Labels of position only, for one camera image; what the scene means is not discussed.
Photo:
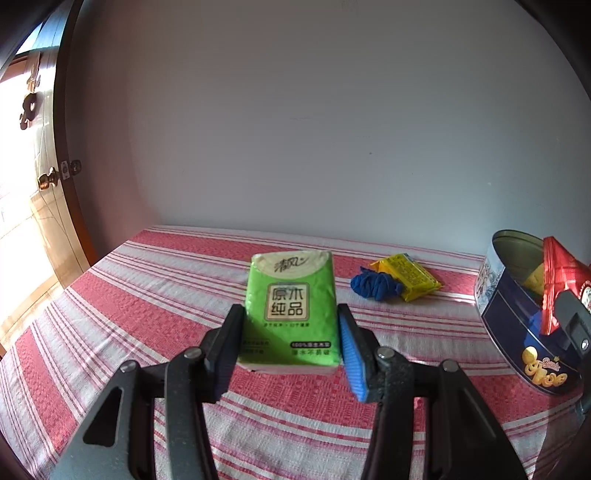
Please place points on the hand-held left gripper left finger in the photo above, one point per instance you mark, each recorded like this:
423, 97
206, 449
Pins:
224, 369

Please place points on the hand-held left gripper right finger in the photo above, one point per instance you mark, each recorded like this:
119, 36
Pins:
353, 364

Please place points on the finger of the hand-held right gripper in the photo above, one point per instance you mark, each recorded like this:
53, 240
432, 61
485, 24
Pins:
575, 327
534, 330

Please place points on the round metal cookie tin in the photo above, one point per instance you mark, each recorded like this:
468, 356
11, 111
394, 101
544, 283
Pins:
503, 323

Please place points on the green and yellow sponge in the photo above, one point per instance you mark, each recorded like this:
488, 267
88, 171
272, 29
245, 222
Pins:
535, 279

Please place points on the red foil packet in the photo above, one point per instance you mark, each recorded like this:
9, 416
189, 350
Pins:
556, 277

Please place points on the light green tissue pack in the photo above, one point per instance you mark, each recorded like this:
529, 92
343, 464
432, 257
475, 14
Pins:
291, 323

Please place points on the blue crumpled cloth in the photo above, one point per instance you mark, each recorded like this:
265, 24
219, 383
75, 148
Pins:
375, 285

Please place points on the yellow plastic packet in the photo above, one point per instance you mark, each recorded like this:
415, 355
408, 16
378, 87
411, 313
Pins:
411, 276

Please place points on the red white striped tablecloth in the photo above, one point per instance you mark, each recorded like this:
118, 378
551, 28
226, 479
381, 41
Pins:
138, 300

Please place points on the wooden door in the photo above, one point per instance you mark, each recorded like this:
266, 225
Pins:
27, 230

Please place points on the brass door knob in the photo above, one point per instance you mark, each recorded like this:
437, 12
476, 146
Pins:
48, 178

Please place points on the dark door ornament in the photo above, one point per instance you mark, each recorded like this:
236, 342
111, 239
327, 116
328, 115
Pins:
28, 108

